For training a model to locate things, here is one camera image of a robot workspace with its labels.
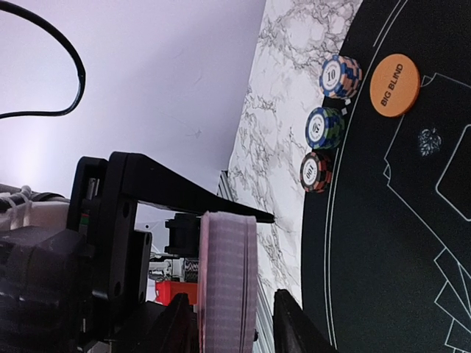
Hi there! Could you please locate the green chip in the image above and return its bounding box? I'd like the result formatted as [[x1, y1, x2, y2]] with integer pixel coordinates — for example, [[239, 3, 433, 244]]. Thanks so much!
[[305, 107, 345, 149]]

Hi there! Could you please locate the orange big blind button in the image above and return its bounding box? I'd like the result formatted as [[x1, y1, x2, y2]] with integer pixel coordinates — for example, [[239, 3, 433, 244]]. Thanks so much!
[[369, 53, 421, 118]]

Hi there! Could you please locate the round black poker mat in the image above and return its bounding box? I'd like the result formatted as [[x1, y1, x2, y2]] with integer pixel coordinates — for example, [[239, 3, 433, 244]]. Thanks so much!
[[301, 1, 470, 352]]

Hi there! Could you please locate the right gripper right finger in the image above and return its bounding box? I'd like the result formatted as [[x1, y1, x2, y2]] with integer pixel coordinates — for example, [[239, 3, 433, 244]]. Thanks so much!
[[272, 289, 337, 353]]

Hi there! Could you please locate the red playing card deck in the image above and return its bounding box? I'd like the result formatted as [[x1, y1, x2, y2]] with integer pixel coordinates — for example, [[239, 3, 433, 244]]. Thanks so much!
[[197, 212, 258, 352]]

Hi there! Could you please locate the grey chip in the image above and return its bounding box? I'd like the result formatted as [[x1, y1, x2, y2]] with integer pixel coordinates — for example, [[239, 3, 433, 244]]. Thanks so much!
[[319, 54, 363, 99]]

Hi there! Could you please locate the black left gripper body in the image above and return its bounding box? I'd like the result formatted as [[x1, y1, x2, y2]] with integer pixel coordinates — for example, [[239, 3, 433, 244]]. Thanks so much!
[[1, 152, 274, 352]]

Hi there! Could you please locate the red chip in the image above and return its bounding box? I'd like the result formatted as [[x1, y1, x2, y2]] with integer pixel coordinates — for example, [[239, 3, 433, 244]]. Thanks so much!
[[300, 151, 333, 193]]

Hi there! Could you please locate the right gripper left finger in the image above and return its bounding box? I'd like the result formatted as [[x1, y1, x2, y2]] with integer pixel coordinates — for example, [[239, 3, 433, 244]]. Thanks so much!
[[110, 293, 199, 353]]

